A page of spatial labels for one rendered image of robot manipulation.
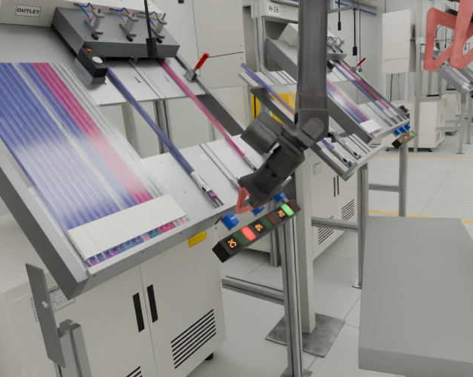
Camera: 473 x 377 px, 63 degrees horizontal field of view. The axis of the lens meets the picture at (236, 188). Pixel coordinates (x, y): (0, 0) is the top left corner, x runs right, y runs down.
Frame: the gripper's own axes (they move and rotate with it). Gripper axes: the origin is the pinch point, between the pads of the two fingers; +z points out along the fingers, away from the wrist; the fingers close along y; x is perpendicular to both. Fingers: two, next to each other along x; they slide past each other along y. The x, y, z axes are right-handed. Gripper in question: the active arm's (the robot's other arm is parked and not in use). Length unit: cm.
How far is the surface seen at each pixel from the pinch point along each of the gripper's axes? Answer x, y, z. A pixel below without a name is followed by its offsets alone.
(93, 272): -1.4, 35.4, 3.1
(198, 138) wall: -132, -210, 152
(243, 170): -11.2, -17.6, 4.3
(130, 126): -60, -28, 39
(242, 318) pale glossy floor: 20, -56, 81
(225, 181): -9.9, -8.2, 4.5
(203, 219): -2.1, 8.6, 2.5
